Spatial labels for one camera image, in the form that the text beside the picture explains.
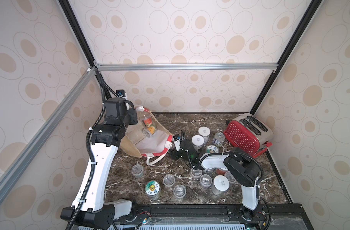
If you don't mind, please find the white purple label can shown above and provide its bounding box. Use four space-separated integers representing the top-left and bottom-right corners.
191 135 205 151

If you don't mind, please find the red content clear jar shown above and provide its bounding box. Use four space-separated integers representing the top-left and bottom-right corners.
190 169 203 180

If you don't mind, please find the orange label seed jar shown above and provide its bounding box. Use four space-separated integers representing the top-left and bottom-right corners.
206 145 219 153

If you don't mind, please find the large white lid canister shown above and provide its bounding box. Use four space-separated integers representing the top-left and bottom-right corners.
198 126 211 144

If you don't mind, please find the red orange jar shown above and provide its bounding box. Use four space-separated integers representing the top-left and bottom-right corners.
141 115 153 127

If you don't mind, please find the clear jar front row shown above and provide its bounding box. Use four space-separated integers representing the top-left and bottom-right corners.
199 174 212 188

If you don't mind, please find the burlap canvas bag red lining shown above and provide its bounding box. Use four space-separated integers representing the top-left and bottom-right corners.
120 106 173 166

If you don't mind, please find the white lid purple jar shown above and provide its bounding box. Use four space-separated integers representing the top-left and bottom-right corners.
211 175 230 196

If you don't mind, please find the yellow green lid jar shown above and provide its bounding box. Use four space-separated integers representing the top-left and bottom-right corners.
144 180 161 200

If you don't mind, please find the green floral label jar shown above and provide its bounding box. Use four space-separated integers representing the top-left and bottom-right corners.
131 164 144 178

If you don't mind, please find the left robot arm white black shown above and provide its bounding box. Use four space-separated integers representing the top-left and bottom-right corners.
60 71 138 230

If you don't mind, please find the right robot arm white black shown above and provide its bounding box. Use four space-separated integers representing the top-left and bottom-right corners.
170 138 265 218

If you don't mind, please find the red silver toaster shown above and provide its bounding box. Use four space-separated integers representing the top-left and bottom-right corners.
223 113 274 158

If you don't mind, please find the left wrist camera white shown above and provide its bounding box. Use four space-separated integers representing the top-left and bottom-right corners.
116 90 128 99

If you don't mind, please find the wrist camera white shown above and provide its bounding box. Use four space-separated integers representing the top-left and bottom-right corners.
116 90 128 99
173 134 181 151

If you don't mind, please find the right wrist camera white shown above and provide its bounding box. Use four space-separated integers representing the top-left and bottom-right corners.
173 134 181 151

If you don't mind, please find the silver horizontal rail back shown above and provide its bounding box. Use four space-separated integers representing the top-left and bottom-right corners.
97 63 278 71

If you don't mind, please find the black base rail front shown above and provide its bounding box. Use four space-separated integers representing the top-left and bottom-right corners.
66 203 314 230

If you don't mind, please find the silver diagonal rail left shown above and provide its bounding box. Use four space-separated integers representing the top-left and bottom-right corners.
0 67 98 205

